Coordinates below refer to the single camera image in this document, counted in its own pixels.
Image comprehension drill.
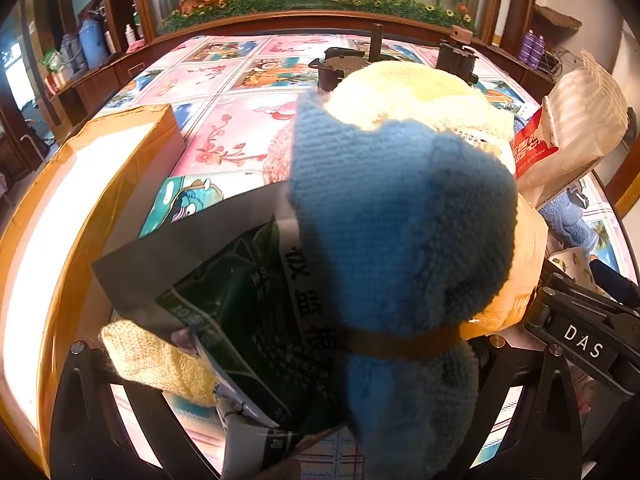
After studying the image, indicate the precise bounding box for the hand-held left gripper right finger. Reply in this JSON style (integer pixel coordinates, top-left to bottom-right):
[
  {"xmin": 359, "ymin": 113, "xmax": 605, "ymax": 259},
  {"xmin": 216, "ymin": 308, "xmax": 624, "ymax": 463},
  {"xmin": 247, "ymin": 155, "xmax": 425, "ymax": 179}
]
[{"xmin": 469, "ymin": 334, "xmax": 586, "ymax": 480}]

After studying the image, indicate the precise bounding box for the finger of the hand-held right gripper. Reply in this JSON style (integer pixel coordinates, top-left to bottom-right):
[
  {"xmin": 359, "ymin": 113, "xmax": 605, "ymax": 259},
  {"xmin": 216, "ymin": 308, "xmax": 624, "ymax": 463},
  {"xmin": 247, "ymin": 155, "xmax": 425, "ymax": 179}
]
[
  {"xmin": 544, "ymin": 257, "xmax": 640, "ymax": 328},
  {"xmin": 522, "ymin": 285, "xmax": 640, "ymax": 411}
]

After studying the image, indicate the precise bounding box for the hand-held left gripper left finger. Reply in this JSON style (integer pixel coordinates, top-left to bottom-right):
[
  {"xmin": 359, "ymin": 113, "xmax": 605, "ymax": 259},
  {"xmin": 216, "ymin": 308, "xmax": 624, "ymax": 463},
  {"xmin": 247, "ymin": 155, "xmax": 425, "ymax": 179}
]
[{"xmin": 48, "ymin": 340, "xmax": 167, "ymax": 480}]

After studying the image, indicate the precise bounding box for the light blue towel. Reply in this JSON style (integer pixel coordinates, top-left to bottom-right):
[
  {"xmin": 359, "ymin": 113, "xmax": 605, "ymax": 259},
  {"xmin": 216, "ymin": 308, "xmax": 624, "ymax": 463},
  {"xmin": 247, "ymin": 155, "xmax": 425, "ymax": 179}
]
[{"xmin": 537, "ymin": 192, "xmax": 607, "ymax": 262}]

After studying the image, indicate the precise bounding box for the cream striped packet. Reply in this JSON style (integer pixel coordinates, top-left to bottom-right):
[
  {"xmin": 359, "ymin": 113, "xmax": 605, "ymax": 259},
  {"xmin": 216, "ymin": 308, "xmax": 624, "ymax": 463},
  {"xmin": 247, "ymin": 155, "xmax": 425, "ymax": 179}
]
[{"xmin": 520, "ymin": 50, "xmax": 629, "ymax": 209}]

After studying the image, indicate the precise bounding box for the cardboard box with orange tape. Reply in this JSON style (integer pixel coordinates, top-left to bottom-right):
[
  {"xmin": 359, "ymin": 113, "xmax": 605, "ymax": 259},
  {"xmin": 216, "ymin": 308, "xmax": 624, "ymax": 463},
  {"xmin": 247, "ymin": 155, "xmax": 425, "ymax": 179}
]
[{"xmin": 0, "ymin": 104, "xmax": 549, "ymax": 480}]

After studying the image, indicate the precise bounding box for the small printed white packet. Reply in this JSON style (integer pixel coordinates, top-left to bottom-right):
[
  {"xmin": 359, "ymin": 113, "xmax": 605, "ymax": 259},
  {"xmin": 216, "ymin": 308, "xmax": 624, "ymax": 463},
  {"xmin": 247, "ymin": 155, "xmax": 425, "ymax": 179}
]
[{"xmin": 550, "ymin": 247, "xmax": 597, "ymax": 287}]

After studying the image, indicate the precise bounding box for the yellow knit cloth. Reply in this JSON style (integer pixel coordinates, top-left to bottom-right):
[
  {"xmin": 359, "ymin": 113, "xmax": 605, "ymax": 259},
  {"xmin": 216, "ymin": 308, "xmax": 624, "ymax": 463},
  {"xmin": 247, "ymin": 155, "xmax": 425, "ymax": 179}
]
[{"xmin": 100, "ymin": 319, "xmax": 217, "ymax": 408}]

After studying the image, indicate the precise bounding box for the red and white wipe packet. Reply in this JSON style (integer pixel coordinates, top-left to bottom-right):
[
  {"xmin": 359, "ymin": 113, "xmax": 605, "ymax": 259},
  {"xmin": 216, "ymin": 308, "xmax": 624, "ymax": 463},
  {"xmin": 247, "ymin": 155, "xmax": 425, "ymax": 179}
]
[{"xmin": 510, "ymin": 105, "xmax": 561, "ymax": 181}]

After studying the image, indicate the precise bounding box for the green and grey plastic bag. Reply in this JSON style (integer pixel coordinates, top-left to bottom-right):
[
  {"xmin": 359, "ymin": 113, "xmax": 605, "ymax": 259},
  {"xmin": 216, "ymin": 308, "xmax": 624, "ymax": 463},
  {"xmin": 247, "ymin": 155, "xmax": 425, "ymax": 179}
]
[{"xmin": 92, "ymin": 185, "xmax": 352, "ymax": 480}]

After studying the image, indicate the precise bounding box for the brown driftwood piece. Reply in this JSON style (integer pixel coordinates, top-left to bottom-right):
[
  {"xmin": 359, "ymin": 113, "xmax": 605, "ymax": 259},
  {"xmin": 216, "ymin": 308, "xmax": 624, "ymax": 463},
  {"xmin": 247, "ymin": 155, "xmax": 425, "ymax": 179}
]
[{"xmin": 532, "ymin": 5, "xmax": 584, "ymax": 32}]

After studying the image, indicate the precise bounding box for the black motor with tan cap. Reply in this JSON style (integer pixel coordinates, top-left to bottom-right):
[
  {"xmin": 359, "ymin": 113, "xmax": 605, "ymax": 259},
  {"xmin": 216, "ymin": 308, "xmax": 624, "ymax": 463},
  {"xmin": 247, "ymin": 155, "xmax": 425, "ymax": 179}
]
[{"xmin": 435, "ymin": 25, "xmax": 482, "ymax": 86}]

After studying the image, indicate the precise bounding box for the cream yellow towel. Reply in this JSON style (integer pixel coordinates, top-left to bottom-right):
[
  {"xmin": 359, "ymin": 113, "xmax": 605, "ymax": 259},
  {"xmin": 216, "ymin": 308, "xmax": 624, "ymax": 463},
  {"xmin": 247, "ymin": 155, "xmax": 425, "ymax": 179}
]
[{"xmin": 324, "ymin": 60, "xmax": 517, "ymax": 173}]

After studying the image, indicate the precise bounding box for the printed pink tablecloth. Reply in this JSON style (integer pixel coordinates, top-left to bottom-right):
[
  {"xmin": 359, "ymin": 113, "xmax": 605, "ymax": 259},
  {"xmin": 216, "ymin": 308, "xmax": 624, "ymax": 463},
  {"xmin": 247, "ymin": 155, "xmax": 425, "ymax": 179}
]
[{"xmin": 100, "ymin": 34, "xmax": 638, "ymax": 480}]

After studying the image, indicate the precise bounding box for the blue thermos bottle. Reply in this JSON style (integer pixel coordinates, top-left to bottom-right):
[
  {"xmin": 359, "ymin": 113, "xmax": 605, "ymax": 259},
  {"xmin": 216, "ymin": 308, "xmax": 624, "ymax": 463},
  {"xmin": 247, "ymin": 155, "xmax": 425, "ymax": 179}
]
[{"xmin": 79, "ymin": 19, "xmax": 109, "ymax": 68}]

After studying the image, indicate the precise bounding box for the wire basket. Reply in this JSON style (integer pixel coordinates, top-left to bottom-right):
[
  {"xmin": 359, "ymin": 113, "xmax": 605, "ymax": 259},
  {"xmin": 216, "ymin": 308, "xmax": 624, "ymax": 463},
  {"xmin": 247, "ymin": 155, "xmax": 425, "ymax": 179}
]
[{"xmin": 542, "ymin": 45, "xmax": 572, "ymax": 77}]

